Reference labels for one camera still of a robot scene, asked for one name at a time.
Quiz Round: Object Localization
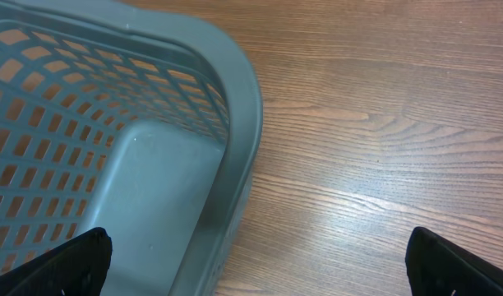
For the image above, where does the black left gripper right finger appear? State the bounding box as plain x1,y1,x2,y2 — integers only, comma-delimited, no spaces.
405,227,503,296

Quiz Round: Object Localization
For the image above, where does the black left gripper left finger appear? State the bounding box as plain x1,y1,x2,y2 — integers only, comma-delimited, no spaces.
0,227,112,296

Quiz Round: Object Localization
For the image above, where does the grey plastic basket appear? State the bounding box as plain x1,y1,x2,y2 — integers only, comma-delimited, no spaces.
0,1,263,295

